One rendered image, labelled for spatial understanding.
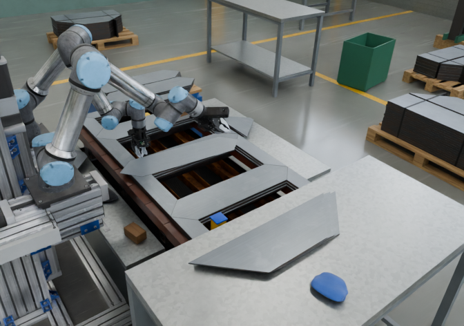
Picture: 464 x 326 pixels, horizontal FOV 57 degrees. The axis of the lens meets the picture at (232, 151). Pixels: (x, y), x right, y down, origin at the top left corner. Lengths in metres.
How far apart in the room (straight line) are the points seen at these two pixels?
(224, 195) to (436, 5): 8.76
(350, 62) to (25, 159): 4.43
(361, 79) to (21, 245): 4.65
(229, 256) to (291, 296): 0.24
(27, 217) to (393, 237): 1.46
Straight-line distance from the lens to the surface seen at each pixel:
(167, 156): 2.44
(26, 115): 2.32
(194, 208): 2.05
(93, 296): 2.60
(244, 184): 2.21
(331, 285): 1.46
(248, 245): 1.55
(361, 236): 1.70
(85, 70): 1.58
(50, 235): 1.90
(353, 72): 5.74
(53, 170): 1.73
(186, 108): 1.81
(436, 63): 6.16
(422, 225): 1.85
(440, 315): 2.35
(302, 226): 1.65
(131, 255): 2.10
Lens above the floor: 2.14
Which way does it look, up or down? 31 degrees down
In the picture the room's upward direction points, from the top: 2 degrees clockwise
